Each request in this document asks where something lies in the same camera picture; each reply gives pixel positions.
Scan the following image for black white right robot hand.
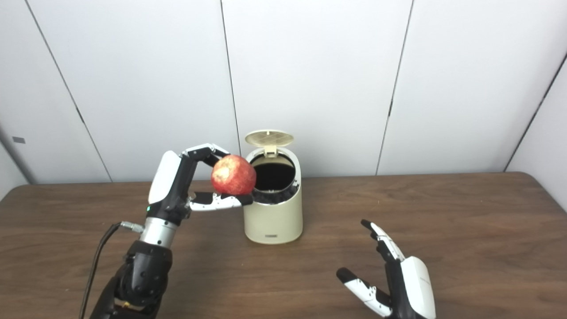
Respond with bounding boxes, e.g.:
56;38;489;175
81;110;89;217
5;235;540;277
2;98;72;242
336;219;437;319

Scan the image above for red apple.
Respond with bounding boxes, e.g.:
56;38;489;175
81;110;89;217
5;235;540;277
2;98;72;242
211;154;257;196

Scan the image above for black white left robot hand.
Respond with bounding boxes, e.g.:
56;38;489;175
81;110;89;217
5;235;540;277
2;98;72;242
148;143;254;224

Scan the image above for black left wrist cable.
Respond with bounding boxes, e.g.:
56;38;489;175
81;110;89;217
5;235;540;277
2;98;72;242
79;222;144;319

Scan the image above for black bin liner bag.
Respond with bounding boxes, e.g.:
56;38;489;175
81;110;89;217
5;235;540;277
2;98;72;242
252;153;298;204

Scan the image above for round cream bin lid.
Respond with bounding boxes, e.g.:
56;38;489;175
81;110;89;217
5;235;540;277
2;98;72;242
245;129;294;157

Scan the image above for cream-colored tabletop bin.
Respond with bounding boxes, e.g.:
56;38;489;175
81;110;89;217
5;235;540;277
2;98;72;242
243;129;303;245

